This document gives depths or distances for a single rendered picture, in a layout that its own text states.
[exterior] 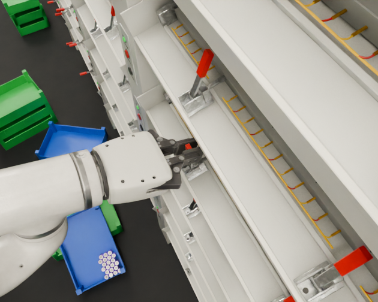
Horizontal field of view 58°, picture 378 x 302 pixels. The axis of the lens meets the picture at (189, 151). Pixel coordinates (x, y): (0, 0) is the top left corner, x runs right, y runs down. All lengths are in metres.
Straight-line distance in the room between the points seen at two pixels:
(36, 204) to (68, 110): 1.58
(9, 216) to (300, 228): 0.34
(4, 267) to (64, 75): 1.78
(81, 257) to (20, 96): 0.90
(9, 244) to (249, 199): 0.34
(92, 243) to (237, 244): 1.03
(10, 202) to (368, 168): 0.39
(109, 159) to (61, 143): 1.40
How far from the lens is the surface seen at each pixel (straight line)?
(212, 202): 0.60
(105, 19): 0.96
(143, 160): 0.51
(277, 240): 0.39
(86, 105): 2.03
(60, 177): 0.47
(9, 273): 0.53
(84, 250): 1.54
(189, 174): 0.61
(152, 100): 0.71
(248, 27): 0.29
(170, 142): 0.55
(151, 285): 1.51
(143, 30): 0.59
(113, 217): 1.62
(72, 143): 1.88
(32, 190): 0.47
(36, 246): 0.54
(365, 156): 0.23
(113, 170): 0.49
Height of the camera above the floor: 1.48
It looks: 57 degrees down
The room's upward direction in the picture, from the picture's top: straight up
